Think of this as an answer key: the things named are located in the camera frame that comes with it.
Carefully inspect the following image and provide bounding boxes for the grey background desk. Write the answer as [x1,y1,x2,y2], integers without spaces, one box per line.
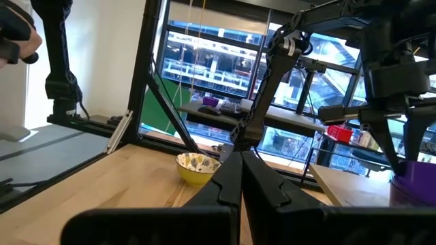
[178,98,326,137]

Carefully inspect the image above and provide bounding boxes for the yellow bowl with pear print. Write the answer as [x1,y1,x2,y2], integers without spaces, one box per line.
[175,152,222,187]

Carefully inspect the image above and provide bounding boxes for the silver metal bracket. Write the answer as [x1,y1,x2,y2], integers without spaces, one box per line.
[104,109,134,154]

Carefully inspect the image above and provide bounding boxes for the black aluminium table frame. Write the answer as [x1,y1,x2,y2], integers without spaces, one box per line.
[0,0,328,215]

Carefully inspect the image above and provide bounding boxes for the purple plastic mini bowl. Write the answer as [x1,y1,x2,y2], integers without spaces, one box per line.
[389,176,436,208]
[393,160,436,201]

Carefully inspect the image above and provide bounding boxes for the red storage bin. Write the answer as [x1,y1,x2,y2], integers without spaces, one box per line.
[326,125,354,143]

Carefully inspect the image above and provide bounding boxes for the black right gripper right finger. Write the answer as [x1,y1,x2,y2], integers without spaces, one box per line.
[242,152,436,245]

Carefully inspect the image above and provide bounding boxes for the green board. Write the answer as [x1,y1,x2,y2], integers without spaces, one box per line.
[140,76,193,135]

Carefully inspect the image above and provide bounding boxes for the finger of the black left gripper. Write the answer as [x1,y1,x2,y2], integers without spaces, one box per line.
[362,118,401,174]
[403,115,436,163]

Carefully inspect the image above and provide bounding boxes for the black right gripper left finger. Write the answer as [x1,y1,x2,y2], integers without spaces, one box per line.
[60,151,243,245]

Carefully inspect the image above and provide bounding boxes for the black computer mouse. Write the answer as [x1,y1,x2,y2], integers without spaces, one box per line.
[197,105,222,116]

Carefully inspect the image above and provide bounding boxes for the wooden shelf riser metal legs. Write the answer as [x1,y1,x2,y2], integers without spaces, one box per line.
[299,146,392,208]

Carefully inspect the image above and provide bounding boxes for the person's hand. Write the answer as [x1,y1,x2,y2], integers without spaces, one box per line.
[0,29,44,69]

